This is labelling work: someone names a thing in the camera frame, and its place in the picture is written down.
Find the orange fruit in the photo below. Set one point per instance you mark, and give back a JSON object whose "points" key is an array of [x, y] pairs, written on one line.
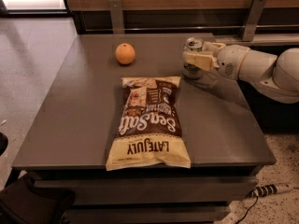
{"points": [[125, 53]]}

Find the dark chair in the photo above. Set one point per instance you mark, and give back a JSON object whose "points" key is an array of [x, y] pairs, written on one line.
{"points": [[22, 203]]}

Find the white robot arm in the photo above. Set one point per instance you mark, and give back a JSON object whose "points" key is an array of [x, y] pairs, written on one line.
{"points": [[276, 77]]}

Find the left metal bracket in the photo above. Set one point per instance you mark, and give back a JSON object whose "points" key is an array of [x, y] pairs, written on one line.
{"points": [[116, 15]]}

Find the Late July chips bag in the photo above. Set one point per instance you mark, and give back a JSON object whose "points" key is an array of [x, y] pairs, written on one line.
{"points": [[149, 131]]}

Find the metal bracket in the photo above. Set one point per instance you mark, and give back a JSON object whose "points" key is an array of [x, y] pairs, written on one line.
{"points": [[116, 15], [255, 11]]}

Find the grey drawer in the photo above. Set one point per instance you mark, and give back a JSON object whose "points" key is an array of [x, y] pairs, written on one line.
{"points": [[155, 190], [148, 215]]}

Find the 7up soda can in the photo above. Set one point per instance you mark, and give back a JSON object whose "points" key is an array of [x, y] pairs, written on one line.
{"points": [[192, 46]]}

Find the right metal bracket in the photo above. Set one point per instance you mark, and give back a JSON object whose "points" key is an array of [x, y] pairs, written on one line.
{"points": [[255, 11]]}

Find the white power strip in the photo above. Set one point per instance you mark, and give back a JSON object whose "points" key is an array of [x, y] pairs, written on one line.
{"points": [[271, 189]]}

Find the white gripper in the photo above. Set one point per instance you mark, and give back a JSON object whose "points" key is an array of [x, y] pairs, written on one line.
{"points": [[230, 62]]}

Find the lower grey drawer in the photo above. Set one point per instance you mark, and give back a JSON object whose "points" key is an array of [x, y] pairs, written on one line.
{"points": [[148, 215]]}

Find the upper grey drawer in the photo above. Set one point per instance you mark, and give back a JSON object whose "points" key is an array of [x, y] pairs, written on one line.
{"points": [[155, 190]]}

